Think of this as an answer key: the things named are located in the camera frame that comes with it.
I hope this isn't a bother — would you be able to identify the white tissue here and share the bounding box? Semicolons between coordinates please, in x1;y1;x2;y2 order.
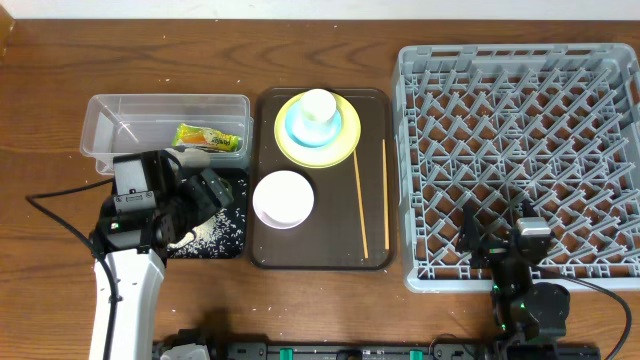
162;146;210;168

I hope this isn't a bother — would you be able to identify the pile of rice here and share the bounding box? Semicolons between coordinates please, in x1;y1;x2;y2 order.
167;177;249;259

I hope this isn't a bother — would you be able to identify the green yellow snack wrapper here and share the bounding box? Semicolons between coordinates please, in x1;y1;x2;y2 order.
172;123;240;152

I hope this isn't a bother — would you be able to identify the white bowl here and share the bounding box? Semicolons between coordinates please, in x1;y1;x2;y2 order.
252;170;315;230

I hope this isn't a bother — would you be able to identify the white cup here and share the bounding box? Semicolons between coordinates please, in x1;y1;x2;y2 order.
299;89;337;124

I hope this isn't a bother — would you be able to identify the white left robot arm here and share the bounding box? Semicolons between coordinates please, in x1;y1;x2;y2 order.
89;168;233;359

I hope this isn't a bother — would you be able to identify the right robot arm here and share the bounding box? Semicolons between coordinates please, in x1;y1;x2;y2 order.
456;200;570;359

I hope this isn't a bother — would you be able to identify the clear plastic waste bin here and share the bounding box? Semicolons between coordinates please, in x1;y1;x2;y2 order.
80;94;253;175

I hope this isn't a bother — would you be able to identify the grey dishwasher rack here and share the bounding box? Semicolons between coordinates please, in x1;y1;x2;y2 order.
392;43;639;293

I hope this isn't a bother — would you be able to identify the black plastic tray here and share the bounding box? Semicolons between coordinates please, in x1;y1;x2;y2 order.
93;167;250;260

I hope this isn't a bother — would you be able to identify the left wooden chopstick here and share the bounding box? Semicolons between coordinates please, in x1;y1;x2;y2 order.
353;150;369;259

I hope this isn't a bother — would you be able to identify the brown serving tray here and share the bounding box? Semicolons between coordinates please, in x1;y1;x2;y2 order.
247;88;397;271

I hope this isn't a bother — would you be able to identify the blue plate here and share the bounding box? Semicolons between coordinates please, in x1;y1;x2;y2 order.
285;102;342;148

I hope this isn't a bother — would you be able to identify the yellow plate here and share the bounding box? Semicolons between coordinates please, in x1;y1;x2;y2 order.
274;90;361;168

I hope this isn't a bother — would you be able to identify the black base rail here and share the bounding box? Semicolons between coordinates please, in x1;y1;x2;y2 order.
151;329;602;360

